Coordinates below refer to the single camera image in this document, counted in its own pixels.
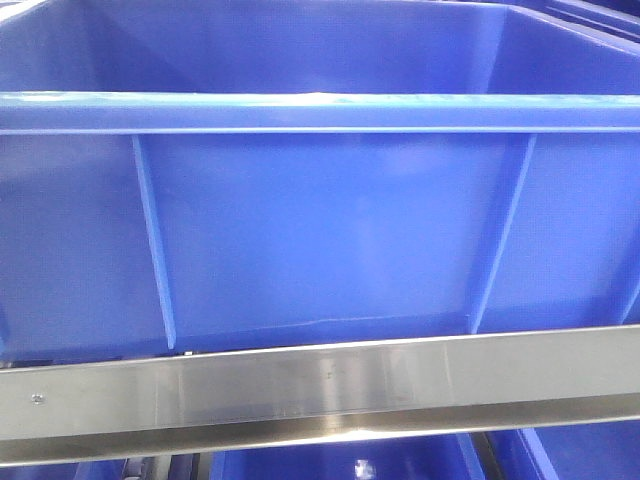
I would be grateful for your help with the large blue plastic box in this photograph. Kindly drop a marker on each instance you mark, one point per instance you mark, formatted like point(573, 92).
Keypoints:
point(221, 175)

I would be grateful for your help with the lower blue bin centre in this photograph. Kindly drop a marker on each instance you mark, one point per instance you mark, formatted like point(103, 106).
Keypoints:
point(449, 456)

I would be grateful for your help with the blue bin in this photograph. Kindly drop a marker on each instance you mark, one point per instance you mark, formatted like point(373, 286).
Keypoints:
point(590, 451)
point(449, 456)

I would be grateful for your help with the front steel rack bar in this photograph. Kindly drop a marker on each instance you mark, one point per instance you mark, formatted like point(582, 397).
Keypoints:
point(318, 393)

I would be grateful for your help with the lower blue bin right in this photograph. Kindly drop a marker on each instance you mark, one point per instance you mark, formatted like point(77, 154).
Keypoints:
point(590, 451)

